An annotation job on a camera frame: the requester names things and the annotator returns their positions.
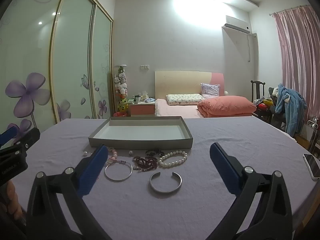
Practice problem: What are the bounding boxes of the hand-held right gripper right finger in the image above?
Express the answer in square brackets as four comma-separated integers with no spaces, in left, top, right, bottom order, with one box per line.
[209,142,293,240]

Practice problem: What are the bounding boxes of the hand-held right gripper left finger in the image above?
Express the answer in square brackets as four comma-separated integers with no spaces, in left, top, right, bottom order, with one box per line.
[26,144,113,240]

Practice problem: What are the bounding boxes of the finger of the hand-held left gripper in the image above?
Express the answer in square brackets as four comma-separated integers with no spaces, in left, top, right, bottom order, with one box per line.
[11,127,41,155]
[0,126,20,147]

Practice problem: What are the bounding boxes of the thin silver bangle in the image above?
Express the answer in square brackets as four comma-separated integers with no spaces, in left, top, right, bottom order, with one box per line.
[104,160,133,182]

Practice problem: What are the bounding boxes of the pink bead bracelet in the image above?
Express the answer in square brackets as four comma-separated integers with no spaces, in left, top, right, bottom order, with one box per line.
[106,147,120,165]

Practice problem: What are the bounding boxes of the grey cardboard tray box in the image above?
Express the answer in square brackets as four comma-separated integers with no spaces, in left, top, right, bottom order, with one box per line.
[88,116,193,148]

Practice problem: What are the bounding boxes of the dark red bead bracelet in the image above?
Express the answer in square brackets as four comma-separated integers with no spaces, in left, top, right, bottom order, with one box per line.
[132,156,158,172]

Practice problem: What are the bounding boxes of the white pearl bracelet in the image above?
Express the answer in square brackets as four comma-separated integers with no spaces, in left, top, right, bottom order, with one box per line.
[157,150,188,168]

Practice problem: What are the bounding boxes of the wide silver cuff bangle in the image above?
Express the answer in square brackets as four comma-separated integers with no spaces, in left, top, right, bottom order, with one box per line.
[149,171,183,193]

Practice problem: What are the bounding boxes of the person's left hand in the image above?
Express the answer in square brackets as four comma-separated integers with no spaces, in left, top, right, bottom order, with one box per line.
[0,180,23,220]

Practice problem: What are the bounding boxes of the purple tablecloth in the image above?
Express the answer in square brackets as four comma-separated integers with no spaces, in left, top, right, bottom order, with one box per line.
[14,117,320,240]

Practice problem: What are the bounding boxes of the folded orange quilt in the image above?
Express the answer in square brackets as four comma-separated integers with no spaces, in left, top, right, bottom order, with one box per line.
[197,95,257,118]

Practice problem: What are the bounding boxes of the bed with pink sheet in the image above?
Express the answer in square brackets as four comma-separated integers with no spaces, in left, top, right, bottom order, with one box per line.
[154,99,258,118]

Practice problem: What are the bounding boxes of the light purple pillow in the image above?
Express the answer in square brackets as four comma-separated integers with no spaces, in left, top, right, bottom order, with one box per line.
[200,83,221,98]

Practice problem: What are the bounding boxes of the white patterned pillow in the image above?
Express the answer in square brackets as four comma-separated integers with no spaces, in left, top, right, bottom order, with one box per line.
[166,94,205,106]

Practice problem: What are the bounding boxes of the pink nightstand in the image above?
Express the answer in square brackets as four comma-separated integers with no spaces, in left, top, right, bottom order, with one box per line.
[127,99,156,117]

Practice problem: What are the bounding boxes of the dark wooden chair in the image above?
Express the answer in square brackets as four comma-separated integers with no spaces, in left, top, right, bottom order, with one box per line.
[251,80,273,122]

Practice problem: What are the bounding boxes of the blue fleece garment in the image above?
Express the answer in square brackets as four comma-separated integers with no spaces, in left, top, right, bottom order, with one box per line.
[275,84,307,135]

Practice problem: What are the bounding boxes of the plush toy tower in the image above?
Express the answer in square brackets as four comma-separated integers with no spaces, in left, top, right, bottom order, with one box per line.
[114,65,129,117]

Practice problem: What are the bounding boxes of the white smartphone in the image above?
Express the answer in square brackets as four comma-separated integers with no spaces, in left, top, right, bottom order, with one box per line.
[303,154,320,180]

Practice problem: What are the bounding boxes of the floral sliding-door wardrobe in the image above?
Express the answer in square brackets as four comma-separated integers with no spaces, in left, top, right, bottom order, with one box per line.
[0,0,114,140]

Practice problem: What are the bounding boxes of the beige and pink headboard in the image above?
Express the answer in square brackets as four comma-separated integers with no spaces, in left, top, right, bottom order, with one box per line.
[154,71,225,99]

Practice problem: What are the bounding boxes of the metal rack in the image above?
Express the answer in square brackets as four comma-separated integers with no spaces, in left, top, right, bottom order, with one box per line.
[306,116,320,155]

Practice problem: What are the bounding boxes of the pink curtain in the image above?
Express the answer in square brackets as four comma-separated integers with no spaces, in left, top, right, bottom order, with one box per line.
[272,5,320,135]

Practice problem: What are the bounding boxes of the white air conditioner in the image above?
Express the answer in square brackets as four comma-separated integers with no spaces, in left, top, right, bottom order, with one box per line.
[224,15,250,34]

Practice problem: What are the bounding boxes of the curtain rod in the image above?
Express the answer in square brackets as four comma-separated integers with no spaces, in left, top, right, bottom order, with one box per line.
[269,4,310,15]

